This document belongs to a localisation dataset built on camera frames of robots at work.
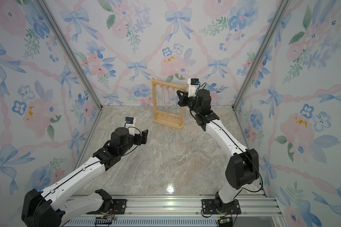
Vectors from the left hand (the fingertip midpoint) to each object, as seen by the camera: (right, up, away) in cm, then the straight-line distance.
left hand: (141, 128), depth 78 cm
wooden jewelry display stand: (+13, +6, +25) cm, 29 cm away
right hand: (+20, +21, -1) cm, 29 cm away
